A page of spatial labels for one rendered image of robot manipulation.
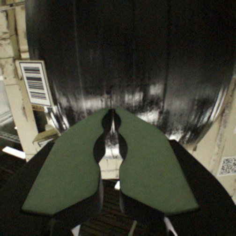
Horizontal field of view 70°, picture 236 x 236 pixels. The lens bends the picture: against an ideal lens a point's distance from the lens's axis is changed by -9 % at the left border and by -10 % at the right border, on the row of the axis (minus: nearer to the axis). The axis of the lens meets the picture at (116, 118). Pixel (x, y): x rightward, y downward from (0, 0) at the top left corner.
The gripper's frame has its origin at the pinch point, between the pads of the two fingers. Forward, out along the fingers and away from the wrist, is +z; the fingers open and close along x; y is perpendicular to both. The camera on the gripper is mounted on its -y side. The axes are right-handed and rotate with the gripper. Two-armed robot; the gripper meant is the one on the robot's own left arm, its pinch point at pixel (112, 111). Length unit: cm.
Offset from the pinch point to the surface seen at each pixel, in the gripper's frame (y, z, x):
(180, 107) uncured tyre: 4.7, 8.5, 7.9
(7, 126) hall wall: 646, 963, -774
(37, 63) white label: -1.2, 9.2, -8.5
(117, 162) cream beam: 54, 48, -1
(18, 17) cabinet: -12, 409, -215
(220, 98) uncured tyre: 3.8, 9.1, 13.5
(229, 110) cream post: 15.7, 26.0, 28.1
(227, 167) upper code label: 34, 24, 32
